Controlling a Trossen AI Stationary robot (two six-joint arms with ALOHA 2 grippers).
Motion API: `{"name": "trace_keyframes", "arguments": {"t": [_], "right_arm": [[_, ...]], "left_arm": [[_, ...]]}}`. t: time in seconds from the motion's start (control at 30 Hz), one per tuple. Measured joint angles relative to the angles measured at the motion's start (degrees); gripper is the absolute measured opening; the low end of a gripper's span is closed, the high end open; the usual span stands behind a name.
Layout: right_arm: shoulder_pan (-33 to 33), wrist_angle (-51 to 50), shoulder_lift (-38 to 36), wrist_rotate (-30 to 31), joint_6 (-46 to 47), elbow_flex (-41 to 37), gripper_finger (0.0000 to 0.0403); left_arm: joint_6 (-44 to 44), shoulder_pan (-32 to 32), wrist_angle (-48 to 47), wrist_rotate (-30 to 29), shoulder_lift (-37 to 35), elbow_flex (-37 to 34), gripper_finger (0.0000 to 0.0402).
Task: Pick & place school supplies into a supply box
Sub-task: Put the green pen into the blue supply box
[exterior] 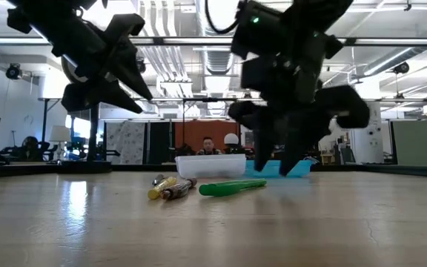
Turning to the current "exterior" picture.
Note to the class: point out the orange partition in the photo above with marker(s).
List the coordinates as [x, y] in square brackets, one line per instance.
[191, 137]

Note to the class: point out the yellow marker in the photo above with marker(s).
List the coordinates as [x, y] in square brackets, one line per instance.
[161, 188]

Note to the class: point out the white globe lamp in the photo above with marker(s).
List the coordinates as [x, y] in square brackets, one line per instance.
[231, 138]

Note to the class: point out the green partition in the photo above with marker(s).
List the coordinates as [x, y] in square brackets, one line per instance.
[417, 142]

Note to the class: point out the black aluminium table frame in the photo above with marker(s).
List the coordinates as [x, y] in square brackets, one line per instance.
[384, 170]

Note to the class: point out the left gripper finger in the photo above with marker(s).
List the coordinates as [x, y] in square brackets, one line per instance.
[128, 52]
[98, 94]

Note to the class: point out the teal plastic box lid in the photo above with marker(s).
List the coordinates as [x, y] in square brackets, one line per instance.
[273, 168]

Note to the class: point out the clear plastic supply box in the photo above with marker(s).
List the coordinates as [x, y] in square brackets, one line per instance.
[210, 166]

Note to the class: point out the overhead black light bar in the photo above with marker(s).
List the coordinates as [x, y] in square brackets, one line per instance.
[184, 41]

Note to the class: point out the black ceiling-mounted device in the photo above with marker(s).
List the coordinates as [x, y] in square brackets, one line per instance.
[13, 71]
[401, 68]

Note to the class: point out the silver ceiling duct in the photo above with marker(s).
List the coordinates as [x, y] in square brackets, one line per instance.
[217, 59]

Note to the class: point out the patterned grey partition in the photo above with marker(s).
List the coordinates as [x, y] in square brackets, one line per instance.
[126, 142]

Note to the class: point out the green marker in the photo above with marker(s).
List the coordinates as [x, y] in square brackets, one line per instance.
[232, 187]

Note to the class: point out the person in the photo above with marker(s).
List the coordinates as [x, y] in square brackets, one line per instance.
[208, 146]

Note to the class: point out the brown marker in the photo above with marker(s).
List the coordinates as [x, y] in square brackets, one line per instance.
[178, 189]

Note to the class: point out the white pillar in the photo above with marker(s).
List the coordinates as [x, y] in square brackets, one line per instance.
[373, 144]

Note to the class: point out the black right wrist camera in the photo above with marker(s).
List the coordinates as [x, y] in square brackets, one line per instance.
[258, 26]

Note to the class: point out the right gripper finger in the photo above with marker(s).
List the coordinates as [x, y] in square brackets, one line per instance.
[263, 137]
[310, 126]

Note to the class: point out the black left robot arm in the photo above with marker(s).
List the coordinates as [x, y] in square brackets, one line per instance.
[50, 18]

